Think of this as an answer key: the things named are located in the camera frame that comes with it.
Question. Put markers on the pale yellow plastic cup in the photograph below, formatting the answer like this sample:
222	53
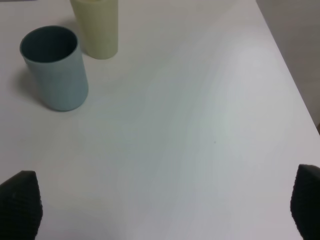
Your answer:
98	23

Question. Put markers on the teal plastic cup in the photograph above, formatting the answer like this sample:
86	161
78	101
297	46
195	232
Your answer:
54	58

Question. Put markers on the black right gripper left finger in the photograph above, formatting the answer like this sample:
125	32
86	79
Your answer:
21	209

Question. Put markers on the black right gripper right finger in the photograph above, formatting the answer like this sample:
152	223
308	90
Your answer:
305	201

